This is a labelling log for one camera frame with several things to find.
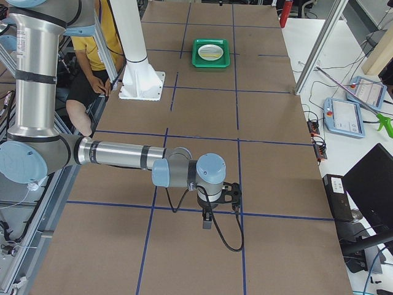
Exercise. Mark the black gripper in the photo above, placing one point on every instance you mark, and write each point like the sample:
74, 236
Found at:
205, 205

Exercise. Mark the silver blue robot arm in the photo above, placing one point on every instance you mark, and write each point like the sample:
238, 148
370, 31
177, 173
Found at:
34, 149

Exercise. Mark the black power strip right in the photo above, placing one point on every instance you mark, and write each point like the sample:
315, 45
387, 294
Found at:
320, 151

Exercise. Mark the black power strip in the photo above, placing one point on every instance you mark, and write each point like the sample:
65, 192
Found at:
320, 151
313, 127

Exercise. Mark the black computer box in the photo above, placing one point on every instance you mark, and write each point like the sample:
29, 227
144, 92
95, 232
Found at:
337, 198

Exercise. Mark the black power strip left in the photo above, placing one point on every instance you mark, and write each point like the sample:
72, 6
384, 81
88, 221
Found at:
313, 127

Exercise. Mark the green plastic tray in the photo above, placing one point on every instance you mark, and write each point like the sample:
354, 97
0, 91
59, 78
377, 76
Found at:
223, 62

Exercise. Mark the white round plate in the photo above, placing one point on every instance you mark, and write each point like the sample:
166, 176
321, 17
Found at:
210, 49

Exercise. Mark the black monitor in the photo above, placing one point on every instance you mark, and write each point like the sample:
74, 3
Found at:
369, 184

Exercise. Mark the blue teach pendant near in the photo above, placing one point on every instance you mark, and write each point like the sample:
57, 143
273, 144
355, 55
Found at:
343, 117

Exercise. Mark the blue teach pendant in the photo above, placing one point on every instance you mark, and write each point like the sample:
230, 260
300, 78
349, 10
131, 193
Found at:
368, 91
343, 117

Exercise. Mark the person in yellow shirt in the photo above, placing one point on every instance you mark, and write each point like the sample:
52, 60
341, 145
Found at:
93, 79

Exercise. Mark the blue teach pendant far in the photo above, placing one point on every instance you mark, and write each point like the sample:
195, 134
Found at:
368, 91

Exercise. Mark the red fire extinguisher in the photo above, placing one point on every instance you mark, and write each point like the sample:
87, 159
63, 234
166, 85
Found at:
285, 12

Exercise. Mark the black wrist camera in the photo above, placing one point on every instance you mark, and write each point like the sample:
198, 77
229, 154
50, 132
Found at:
231, 193

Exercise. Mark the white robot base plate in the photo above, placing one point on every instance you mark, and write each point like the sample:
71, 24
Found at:
142, 88

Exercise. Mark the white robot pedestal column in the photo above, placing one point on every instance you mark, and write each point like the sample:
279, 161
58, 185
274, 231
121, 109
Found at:
128, 24

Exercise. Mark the grabber stick green handle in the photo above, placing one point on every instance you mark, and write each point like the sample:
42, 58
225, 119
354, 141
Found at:
384, 122

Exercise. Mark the aluminium frame post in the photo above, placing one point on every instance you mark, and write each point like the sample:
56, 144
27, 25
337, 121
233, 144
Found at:
326, 31

